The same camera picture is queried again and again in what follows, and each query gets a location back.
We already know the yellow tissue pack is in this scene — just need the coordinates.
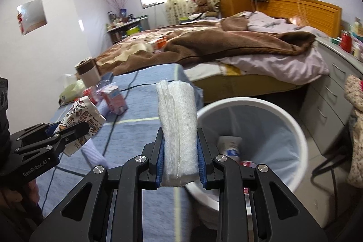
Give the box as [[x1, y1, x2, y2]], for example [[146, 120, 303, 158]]
[[59, 74, 86, 106]]

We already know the white paper towel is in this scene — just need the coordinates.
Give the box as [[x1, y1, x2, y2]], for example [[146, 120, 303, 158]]
[[156, 81, 199, 187]]

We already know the white orange box on bed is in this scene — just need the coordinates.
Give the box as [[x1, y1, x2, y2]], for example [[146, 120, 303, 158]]
[[148, 37, 167, 52]]

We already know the beige brown lidded cup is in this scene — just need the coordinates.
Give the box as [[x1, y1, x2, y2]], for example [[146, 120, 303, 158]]
[[75, 57, 101, 88]]

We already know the patterned paper cup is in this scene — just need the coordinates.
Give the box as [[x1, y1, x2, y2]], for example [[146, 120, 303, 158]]
[[55, 96, 106, 157]]

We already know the teddy bear santa hat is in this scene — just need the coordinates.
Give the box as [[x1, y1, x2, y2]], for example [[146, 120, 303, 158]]
[[190, 0, 218, 19]]

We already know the dark blue glasses case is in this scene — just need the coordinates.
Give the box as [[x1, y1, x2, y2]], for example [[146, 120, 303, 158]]
[[100, 72, 113, 86]]

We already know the white foam fruit net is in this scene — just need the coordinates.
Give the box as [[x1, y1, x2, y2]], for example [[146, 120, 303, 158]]
[[81, 139, 109, 168]]

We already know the white yogurt bottle blue label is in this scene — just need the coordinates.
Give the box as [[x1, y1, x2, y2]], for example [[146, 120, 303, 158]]
[[217, 136, 242, 163]]

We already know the brown fleece blanket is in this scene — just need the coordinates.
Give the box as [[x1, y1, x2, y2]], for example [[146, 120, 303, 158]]
[[95, 17, 316, 76]]

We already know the cluttered side desk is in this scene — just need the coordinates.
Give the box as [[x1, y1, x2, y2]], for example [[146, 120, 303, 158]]
[[106, 15, 150, 44]]

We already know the pink bed sheet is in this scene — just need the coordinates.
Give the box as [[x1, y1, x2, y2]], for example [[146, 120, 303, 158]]
[[184, 10, 331, 87]]

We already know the wooden headboard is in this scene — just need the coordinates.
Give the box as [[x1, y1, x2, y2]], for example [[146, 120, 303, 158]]
[[252, 0, 342, 37]]

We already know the grey drawer cabinet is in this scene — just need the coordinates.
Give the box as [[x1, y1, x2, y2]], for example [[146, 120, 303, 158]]
[[300, 37, 362, 155]]

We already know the dried branch vase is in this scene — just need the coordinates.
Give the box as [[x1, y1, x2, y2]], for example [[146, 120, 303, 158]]
[[105, 0, 135, 21]]

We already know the pink milk carton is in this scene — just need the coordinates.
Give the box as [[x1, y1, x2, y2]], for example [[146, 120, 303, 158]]
[[101, 84, 128, 115]]

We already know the clear plastic cola bottle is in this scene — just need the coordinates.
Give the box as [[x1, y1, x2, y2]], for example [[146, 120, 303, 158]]
[[82, 80, 111, 105]]

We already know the white trash bin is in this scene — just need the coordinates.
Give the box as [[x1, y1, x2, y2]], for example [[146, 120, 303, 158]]
[[184, 96, 309, 214]]

